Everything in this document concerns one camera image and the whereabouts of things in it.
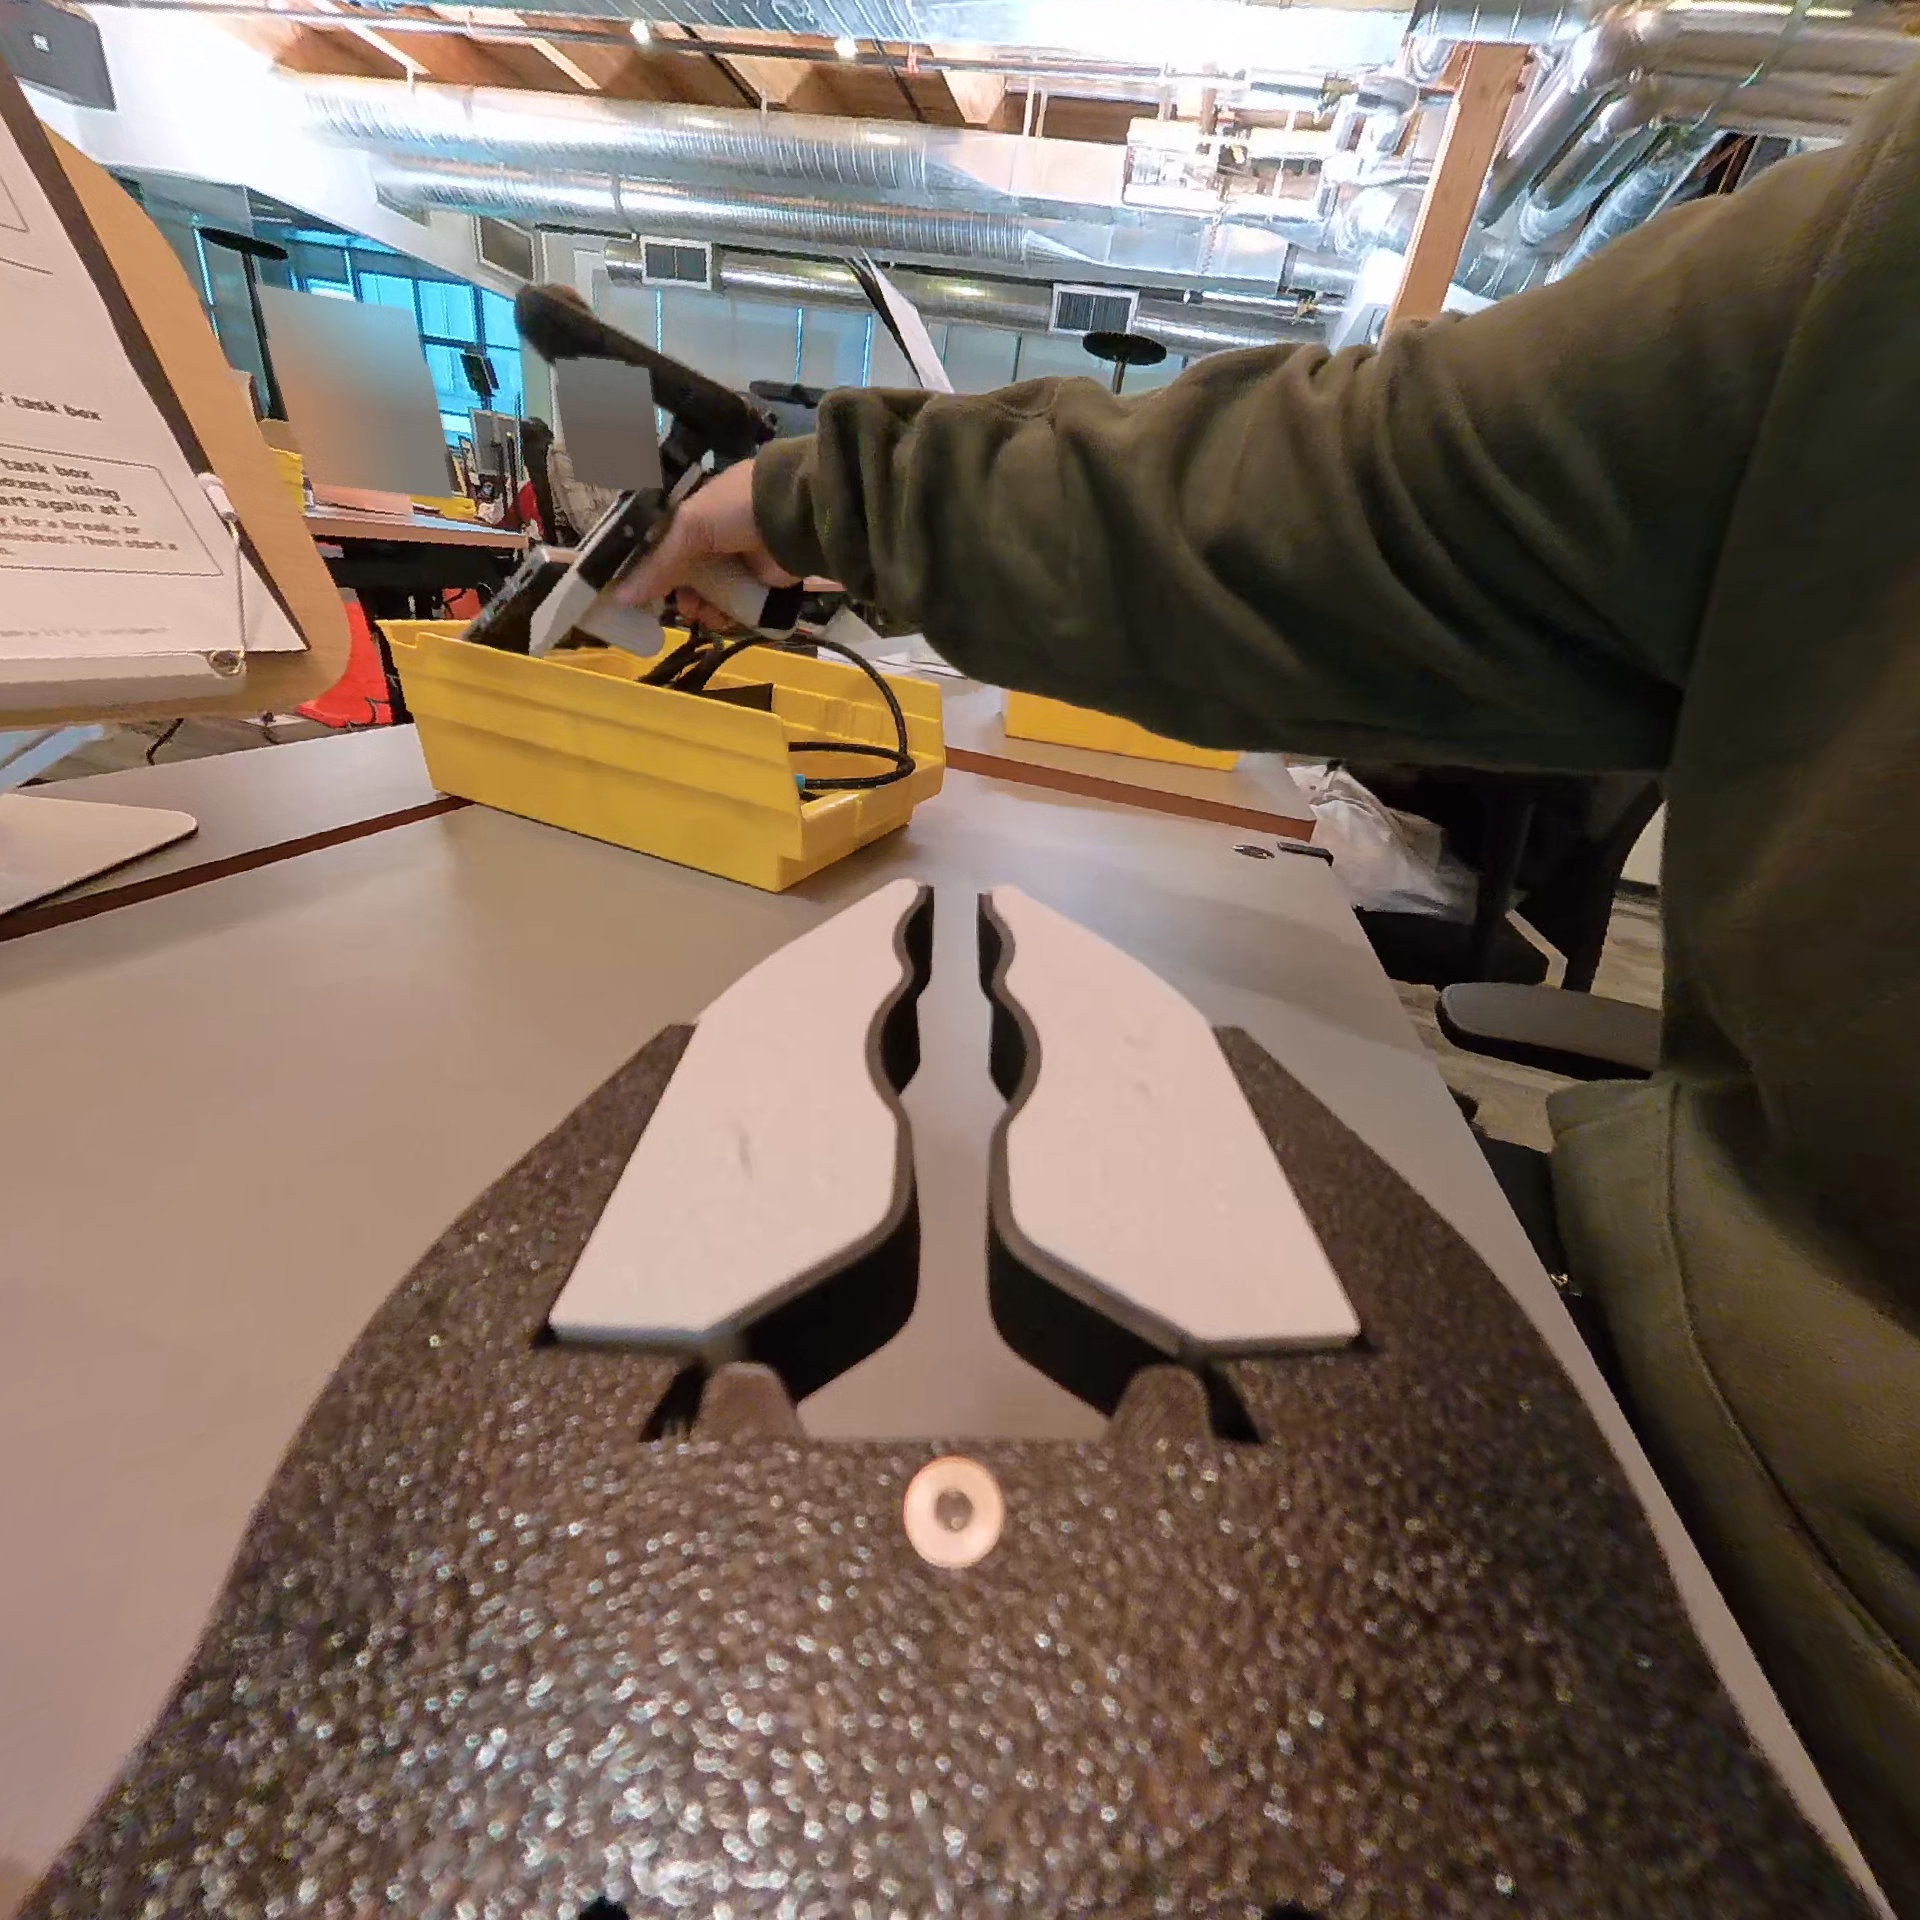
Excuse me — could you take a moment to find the brown document stand with paper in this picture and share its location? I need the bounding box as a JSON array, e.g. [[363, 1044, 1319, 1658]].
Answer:
[[0, 73, 355, 731]]

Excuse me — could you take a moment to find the silver air duct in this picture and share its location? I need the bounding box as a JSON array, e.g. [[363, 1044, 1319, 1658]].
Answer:
[[307, 81, 1352, 302]]

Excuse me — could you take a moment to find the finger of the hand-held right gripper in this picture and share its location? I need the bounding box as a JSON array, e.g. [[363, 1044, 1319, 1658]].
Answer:
[[528, 543, 624, 659]]

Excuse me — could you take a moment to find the person's green hoodie torso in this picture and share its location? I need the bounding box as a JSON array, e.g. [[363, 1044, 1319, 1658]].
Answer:
[[1544, 749, 1920, 1891]]

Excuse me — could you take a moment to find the yellow plastic bin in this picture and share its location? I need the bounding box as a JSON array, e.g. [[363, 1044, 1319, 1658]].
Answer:
[[1003, 688, 1247, 773], [377, 617, 947, 892]]

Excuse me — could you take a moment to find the person's right hand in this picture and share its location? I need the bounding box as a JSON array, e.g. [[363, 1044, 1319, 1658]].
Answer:
[[650, 455, 805, 632]]

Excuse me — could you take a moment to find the black braided hub cable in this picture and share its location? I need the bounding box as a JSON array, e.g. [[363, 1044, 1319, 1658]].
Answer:
[[646, 628, 842, 699]]

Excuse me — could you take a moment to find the black office chair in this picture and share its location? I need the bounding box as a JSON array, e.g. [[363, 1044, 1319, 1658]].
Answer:
[[1437, 982, 1666, 1082]]

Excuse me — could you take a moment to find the person's right forearm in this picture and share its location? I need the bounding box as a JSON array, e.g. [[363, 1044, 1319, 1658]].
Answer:
[[749, 91, 1920, 773]]

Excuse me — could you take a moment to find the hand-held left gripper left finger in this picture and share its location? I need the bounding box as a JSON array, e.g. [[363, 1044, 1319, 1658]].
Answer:
[[546, 879, 934, 1372]]

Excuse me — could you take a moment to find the black cable with green plug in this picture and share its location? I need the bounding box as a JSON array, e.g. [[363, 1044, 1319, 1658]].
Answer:
[[789, 659, 921, 804]]

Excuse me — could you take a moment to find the white stand base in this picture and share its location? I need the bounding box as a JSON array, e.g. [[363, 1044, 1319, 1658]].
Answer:
[[0, 794, 201, 918]]

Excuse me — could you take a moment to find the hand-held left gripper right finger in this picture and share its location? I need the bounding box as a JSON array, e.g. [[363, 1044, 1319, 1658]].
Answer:
[[975, 883, 1367, 1372]]

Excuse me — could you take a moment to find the white plastic bag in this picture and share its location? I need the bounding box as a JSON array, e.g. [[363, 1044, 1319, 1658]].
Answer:
[[1312, 765, 1489, 919]]

